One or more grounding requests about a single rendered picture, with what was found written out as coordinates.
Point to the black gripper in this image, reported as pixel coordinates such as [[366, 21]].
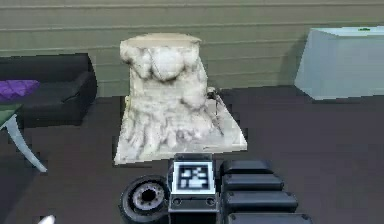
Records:
[[144, 199]]

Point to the green table with grey legs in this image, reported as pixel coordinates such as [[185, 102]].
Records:
[[13, 128]]

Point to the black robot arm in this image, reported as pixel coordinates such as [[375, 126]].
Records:
[[253, 193]]

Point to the purple cushion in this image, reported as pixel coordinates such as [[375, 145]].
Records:
[[16, 88]]

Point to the white marble stone sculpture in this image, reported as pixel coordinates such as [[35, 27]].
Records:
[[166, 100]]

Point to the pale blue cabinet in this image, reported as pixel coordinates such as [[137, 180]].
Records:
[[343, 63]]

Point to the black sofa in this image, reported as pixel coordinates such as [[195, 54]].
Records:
[[56, 90]]

